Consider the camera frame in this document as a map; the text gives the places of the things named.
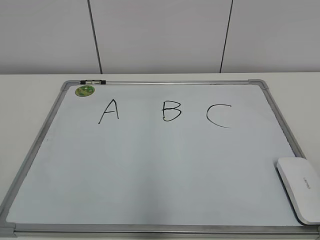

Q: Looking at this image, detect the white board eraser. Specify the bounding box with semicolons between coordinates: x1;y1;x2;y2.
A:
276;157;320;225

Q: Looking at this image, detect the white board with aluminium frame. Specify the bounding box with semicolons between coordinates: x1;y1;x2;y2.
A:
0;79;319;238

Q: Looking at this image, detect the round green magnet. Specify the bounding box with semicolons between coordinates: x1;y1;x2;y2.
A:
75;85;95;97

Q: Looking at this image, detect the black white marker pen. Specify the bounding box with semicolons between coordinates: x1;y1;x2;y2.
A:
80;79;107;85

